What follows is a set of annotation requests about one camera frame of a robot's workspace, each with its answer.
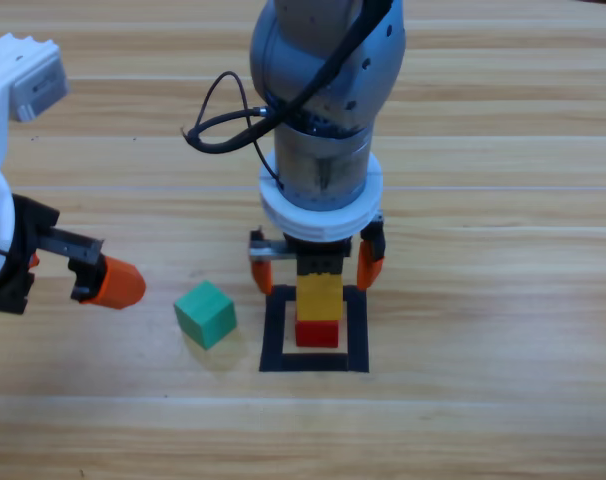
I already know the red wooden cube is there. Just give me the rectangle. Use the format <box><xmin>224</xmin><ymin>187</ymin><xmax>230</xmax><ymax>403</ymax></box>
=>
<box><xmin>294</xmin><ymin>319</ymin><xmax>340</xmax><ymax>349</ymax></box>

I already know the thick black cable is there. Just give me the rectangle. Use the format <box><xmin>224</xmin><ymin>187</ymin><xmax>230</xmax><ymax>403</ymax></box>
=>
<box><xmin>180</xmin><ymin>0</ymin><xmax>402</xmax><ymax>157</ymax></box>

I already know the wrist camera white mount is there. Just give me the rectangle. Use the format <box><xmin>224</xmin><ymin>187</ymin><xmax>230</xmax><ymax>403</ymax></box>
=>
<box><xmin>0</xmin><ymin>32</ymin><xmax>72</xmax><ymax>171</ymax></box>

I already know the green wooden cube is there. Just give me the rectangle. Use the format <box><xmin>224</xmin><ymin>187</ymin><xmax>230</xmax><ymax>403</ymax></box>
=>
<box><xmin>173</xmin><ymin>279</ymin><xmax>238</xmax><ymax>351</ymax></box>

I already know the black tape square outline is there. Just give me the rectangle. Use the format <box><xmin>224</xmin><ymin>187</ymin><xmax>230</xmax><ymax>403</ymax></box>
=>
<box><xmin>258</xmin><ymin>284</ymin><xmax>371</xmax><ymax>374</ymax></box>

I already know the yellow wooden cube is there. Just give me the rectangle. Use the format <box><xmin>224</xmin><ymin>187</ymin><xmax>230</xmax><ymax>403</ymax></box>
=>
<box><xmin>295</xmin><ymin>272</ymin><xmax>345</xmax><ymax>322</ymax></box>

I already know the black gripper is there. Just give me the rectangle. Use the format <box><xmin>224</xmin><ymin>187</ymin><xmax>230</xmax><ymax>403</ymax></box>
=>
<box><xmin>0</xmin><ymin>192</ymin><xmax>148</xmax><ymax>316</ymax></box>
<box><xmin>248</xmin><ymin>212</ymin><xmax>388</xmax><ymax>297</ymax></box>

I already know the thin dark cable loop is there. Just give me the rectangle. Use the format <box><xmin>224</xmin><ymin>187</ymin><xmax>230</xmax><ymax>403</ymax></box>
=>
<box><xmin>195</xmin><ymin>71</ymin><xmax>287</xmax><ymax>194</ymax></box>

